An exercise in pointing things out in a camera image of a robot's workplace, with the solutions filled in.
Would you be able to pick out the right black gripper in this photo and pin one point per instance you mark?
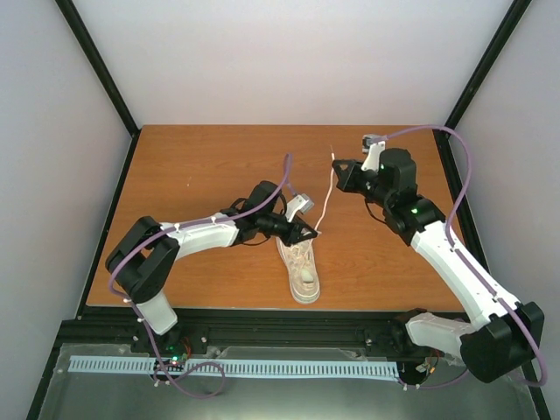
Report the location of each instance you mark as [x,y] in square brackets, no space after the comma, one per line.
[346,180]

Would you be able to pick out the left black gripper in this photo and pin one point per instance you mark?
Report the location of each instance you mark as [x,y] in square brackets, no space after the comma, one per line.
[294,237]

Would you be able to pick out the white shoelace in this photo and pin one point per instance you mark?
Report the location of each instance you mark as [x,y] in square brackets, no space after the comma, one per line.
[328,193]

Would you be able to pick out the cream white lace sneaker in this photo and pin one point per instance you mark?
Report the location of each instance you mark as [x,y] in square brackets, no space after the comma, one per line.
[301,269]

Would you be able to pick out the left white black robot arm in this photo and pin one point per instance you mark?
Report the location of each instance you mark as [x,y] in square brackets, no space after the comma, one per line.
[142,260]

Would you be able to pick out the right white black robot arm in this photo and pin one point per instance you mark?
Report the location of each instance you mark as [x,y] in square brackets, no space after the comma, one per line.
[501,333]

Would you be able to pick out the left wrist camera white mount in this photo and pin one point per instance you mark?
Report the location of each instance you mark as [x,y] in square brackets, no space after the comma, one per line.
[301,203]

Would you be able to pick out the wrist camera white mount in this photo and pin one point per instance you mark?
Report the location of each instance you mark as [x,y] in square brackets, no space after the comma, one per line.
[372,148]
[301,203]

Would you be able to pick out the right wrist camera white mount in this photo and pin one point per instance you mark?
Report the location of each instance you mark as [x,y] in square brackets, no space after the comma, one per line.
[372,148]

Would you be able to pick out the black aluminium frame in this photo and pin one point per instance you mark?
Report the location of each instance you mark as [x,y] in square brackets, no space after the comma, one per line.
[298,329]

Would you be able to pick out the light blue slotted cable duct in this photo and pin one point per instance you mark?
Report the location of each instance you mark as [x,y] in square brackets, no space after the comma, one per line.
[240,369]

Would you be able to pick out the grey metal base plate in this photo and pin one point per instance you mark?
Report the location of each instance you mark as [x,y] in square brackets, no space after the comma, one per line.
[72,395]

